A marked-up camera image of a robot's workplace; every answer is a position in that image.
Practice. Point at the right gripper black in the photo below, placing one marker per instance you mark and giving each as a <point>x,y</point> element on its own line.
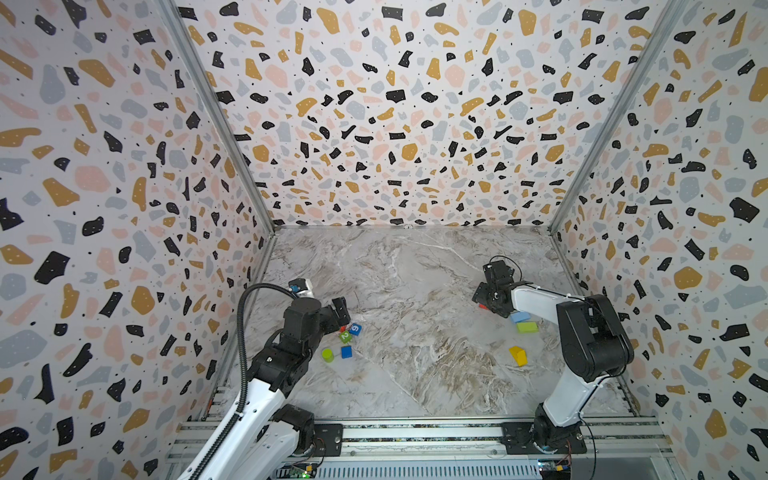
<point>488,294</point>

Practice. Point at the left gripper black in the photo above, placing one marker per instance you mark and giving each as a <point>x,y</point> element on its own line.
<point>332,323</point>

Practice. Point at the light blue block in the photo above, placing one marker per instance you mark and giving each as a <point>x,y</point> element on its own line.
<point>519,316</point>

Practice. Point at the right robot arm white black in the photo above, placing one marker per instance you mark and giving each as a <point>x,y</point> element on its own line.
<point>594,344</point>

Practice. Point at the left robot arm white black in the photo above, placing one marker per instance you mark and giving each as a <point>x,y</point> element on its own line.
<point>262,432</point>

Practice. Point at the lime green cylinder block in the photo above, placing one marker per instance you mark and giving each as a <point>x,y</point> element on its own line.
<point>328,355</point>

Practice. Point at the yellow wedge block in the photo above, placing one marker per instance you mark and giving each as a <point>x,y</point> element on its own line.
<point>519,355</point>

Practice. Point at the green letter cube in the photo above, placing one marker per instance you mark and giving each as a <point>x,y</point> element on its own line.
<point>345,336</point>

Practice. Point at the left electronics board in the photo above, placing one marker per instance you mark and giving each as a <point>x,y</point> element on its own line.
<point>298,471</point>

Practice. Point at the electronics board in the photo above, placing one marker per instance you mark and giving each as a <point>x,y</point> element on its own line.
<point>554,470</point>
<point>298,471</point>

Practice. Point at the right electronics board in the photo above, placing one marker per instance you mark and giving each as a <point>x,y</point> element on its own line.
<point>554,470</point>

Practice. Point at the right corner aluminium profile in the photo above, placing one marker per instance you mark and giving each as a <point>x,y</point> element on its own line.
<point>669,16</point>

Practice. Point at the corner aluminium profile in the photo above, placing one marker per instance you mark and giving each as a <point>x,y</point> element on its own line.
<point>169,12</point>
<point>669,16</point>

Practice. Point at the left corner aluminium profile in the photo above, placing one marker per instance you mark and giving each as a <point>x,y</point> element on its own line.
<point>169,12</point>

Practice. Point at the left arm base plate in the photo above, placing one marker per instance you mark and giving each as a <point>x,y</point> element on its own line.
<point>316,440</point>

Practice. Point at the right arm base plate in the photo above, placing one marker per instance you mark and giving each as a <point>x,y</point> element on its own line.
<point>539,437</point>

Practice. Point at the aluminium mounting rail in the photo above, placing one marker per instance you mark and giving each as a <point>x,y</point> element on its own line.
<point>466,448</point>

